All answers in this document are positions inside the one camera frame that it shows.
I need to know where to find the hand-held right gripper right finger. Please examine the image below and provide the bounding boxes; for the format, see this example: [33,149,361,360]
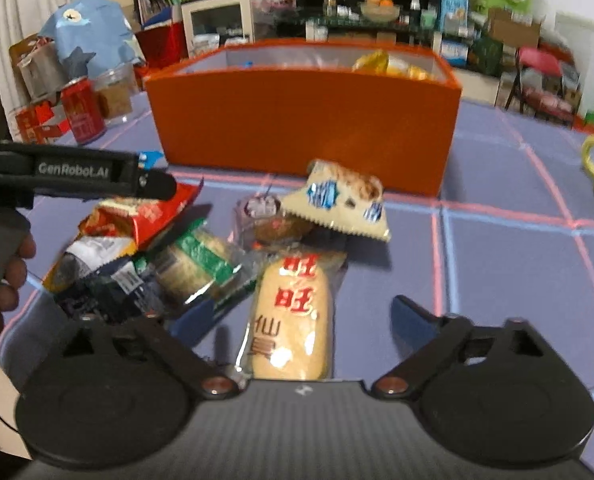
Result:
[372,295,568,401]

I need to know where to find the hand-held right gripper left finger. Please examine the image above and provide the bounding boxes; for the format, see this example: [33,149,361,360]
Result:
[52,302,240,401]

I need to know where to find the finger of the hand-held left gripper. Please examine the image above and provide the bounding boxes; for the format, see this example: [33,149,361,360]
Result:
[136,169,178,202]

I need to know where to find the red crinkled snack packet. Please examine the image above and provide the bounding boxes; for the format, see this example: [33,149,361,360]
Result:
[80,182,205,256]

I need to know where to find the green label cracker packet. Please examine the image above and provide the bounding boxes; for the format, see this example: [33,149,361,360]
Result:
[142,220,258,311]

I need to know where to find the cream rice cracker packet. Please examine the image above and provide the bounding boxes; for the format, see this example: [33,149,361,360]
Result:
[247,255,335,381]

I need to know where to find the clear brown pastry packet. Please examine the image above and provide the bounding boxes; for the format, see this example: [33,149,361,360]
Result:
[234,195,315,251]

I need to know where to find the orange cardboard box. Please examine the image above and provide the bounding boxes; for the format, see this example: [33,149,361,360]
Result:
[143,37,462,197]

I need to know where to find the yellow chips bag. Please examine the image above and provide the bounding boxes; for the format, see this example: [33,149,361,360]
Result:
[352,50,435,81]

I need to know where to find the person's left hand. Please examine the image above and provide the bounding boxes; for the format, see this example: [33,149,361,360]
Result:
[0,236,37,338]

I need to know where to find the red soda can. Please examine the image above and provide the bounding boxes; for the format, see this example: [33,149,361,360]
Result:
[60,76,107,145]

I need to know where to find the red gift boxes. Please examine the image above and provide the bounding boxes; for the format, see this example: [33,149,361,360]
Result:
[14,102,70,143]

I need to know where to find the clear plastic cup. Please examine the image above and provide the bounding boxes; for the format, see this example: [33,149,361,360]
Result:
[93,62,134,122]

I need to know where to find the blue plaid tablecloth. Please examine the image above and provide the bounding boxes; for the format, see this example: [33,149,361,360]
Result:
[0,92,594,406]

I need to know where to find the brown cardboard basket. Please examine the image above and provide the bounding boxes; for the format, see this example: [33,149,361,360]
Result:
[10,35,70,103]

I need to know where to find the beige sawtooth edge packet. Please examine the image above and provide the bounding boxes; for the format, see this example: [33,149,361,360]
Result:
[281,159,393,243]

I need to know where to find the red storage box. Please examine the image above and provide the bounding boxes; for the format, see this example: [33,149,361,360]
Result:
[134,22,188,68]

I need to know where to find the blue shark plush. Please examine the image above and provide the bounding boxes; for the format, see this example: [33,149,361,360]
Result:
[40,0,145,83]

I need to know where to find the white curtain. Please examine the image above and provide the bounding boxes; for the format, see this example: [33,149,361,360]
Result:
[0,0,83,141]

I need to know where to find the white television stand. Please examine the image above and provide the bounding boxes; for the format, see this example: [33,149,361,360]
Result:
[277,10,510,106]

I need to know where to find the dark green bag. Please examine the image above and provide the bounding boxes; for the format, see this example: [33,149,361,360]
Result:
[469,35,502,76]

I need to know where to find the fruit bowl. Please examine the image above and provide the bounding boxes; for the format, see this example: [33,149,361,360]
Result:
[359,2,402,23]

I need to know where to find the red folding chair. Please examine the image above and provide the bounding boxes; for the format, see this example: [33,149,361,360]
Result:
[504,46,578,126]

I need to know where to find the brown cardboard box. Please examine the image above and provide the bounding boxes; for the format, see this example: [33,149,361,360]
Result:
[487,7,542,48]

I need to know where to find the tall blue box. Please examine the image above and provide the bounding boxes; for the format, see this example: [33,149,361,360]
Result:
[439,0,470,31]

